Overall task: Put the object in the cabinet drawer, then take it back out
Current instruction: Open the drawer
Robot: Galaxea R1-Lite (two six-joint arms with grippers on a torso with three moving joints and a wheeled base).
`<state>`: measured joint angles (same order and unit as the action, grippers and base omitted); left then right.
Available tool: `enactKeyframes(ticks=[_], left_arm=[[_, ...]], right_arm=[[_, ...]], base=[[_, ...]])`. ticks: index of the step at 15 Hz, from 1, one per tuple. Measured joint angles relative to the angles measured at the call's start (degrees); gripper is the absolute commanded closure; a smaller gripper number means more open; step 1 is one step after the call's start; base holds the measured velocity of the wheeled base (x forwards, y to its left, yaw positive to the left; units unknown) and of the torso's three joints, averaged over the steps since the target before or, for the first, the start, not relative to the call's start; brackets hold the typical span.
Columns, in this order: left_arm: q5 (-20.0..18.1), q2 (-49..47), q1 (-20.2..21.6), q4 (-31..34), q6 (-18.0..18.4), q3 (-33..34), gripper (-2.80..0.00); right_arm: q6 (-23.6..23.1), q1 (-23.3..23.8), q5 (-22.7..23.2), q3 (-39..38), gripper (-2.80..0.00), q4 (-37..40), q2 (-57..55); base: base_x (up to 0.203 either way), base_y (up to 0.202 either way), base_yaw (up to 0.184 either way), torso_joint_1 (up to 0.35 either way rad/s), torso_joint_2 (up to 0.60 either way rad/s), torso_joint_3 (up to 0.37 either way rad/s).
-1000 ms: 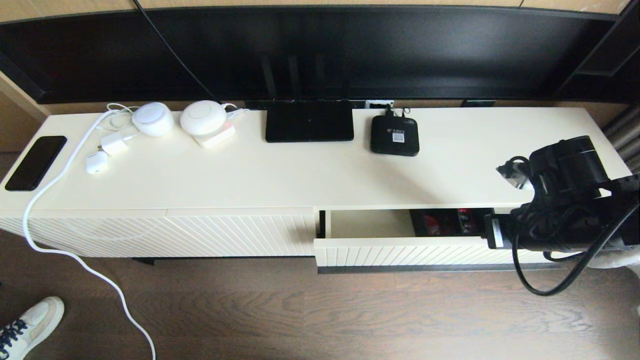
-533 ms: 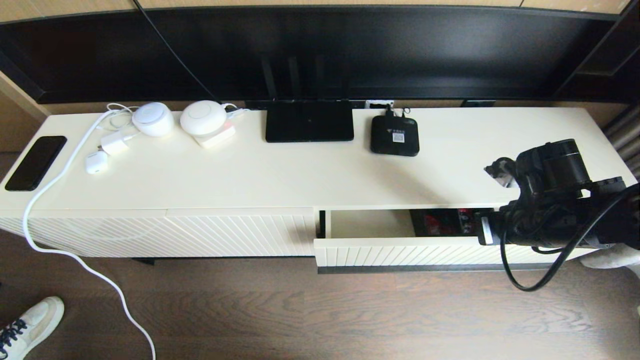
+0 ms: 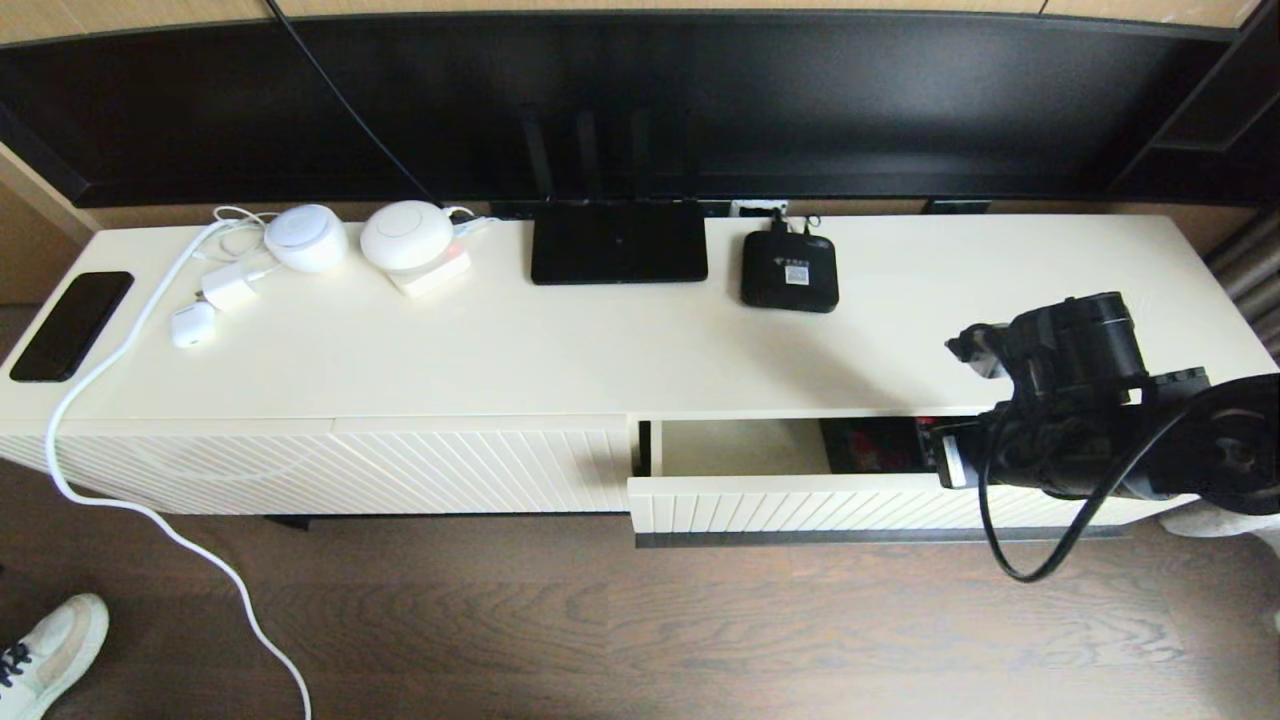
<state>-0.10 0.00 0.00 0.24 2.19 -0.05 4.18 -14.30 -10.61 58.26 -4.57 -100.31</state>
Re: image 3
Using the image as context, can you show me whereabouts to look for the thick white power cable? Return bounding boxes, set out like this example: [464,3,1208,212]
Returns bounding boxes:
[45,220,313,720]

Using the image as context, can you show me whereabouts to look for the small white dome speaker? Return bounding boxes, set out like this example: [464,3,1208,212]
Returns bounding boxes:
[264,204,350,275]

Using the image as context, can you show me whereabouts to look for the cream drawer with black handle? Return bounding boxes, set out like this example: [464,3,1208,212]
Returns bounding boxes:
[625,412,1206,549]

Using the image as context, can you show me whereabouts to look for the white charger adapter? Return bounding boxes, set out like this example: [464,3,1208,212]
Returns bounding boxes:
[199,261,275,315]

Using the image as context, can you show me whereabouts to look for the thin white charger cable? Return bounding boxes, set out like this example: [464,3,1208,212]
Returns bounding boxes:
[195,206,281,262]

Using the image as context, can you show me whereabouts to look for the white round puck device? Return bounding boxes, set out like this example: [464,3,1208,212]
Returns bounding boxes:
[359,201,455,272]

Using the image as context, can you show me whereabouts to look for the black smartphone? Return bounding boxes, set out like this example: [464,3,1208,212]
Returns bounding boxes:
[9,271,135,383]

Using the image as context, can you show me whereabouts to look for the black flat television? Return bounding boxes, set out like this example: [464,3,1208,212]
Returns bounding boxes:
[0,12,1241,213]

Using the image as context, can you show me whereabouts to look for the black square set-top box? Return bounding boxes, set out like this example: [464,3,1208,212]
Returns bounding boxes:
[741,231,840,315]

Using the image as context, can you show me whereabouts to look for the cream TV cabinet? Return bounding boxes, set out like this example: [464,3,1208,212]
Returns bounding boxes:
[0,214,1280,531]

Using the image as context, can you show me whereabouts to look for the thin black hanging cable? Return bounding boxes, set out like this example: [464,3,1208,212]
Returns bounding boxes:
[262,0,441,206]

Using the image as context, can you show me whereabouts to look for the black wall shelf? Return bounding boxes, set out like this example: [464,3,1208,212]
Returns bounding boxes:
[1105,0,1280,206]

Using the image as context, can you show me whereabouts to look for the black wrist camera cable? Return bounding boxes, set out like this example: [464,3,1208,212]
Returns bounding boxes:
[976,375,1280,584]

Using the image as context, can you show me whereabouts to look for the grey curtain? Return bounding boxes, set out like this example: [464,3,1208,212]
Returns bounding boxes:
[1200,205,1280,361]

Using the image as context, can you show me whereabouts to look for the white sneaker with dark laces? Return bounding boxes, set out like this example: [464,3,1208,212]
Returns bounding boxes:
[0,593,111,720]

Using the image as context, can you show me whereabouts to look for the black compartment organizer box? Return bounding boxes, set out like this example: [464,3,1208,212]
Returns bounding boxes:
[818,416,946,477]

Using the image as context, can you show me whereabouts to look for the white earbuds case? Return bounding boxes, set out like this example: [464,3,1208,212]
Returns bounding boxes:
[170,302,217,349]

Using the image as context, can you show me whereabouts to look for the black router with antennas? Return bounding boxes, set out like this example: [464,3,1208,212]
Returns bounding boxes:
[518,108,710,287]

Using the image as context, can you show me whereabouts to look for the cream square socket block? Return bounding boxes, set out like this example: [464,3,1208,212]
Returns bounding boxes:
[385,249,472,298]

